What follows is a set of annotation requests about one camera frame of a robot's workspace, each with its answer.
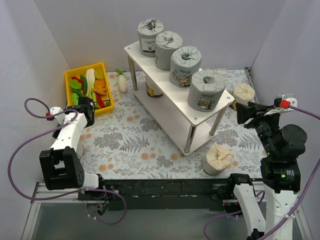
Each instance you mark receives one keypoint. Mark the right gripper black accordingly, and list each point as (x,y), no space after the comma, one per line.
(253,117)

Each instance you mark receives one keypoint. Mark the beige roll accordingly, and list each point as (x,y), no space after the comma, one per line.
(80,149)
(216,159)
(151,89)
(242,93)

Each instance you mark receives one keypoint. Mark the grey roll with cartoon label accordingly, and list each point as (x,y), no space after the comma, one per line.
(166,43)

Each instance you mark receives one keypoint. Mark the grey roll with QR label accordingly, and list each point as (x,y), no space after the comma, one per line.
(147,33)

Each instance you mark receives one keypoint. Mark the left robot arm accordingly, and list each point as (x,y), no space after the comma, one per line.
(60,164)

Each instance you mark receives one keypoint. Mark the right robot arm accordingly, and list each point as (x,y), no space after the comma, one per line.
(279,169)

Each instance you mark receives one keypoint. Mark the white two-tier shelf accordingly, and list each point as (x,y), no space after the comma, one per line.
(188,128)

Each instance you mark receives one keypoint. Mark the floral table mat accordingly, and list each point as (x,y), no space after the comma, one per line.
(128,143)

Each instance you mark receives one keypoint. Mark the white radish toy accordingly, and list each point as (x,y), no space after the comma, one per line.
(121,81)

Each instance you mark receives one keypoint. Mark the orange ginger toy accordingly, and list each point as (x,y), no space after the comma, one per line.
(100,87)

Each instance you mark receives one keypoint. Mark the yellow green fruit toy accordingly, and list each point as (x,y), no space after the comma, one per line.
(99,74)

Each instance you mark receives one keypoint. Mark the white bok choy toy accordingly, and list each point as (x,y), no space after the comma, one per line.
(89,77)

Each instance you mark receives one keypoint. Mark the green pepper toy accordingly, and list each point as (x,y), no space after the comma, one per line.
(85,84)

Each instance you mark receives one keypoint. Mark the green leafy vegetable toy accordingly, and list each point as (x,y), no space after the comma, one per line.
(75,99)

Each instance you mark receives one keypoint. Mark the red chili toy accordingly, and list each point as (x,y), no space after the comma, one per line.
(78,80)

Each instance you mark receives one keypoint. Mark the yellow plastic bin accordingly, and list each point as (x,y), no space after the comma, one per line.
(103,103)

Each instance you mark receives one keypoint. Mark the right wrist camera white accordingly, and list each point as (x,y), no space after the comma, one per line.
(282,104)

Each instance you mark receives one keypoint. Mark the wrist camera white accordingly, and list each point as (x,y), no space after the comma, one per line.
(56,113)
(282,104)

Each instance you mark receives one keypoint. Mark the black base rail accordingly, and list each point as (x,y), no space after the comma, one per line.
(162,194)

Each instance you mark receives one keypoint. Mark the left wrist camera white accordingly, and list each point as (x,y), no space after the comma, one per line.
(56,113)

